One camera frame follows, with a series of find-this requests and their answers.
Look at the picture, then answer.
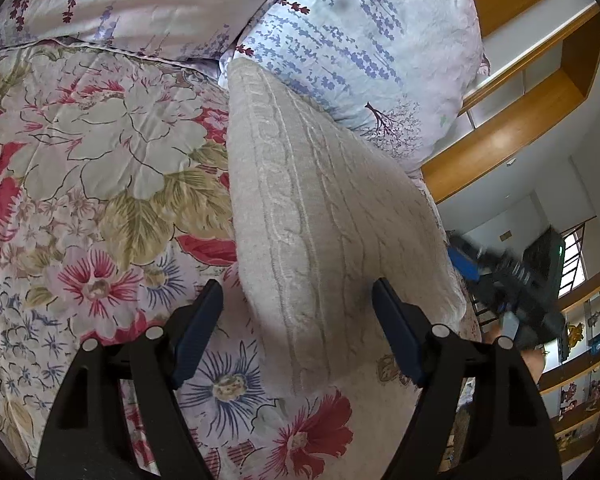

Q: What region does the white pillow with tree print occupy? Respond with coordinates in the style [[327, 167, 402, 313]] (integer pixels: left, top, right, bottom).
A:
[[217, 0, 492, 172]]

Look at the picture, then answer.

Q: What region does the wooden wall shelf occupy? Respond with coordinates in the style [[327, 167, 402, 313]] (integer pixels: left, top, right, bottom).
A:
[[535, 265, 600, 467]]

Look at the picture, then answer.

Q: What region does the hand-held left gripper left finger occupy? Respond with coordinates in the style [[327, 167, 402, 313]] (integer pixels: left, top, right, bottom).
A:
[[34, 279, 226, 480]]

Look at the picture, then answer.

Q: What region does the floral bedspread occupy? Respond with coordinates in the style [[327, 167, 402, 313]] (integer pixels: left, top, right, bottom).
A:
[[0, 40, 486, 480]]

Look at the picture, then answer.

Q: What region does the pink floral pillow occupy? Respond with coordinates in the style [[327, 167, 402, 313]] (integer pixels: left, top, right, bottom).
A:
[[0, 0, 302, 70]]

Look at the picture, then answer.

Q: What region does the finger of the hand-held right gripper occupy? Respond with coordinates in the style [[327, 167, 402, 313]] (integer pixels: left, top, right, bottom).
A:
[[446, 232, 487, 282]]

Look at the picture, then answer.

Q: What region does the person's right forearm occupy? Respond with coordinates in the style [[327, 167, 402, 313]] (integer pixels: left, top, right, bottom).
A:
[[521, 346, 548, 382]]

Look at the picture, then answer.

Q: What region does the window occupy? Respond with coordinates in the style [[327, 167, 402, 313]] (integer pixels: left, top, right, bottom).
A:
[[559, 217, 589, 297]]

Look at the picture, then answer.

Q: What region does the beige cable-knit sweater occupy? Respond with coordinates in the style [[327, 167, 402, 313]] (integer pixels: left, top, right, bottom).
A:
[[226, 57, 469, 397]]

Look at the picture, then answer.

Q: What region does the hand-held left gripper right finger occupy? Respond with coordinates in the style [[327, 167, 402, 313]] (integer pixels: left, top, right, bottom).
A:
[[371, 277, 563, 480]]

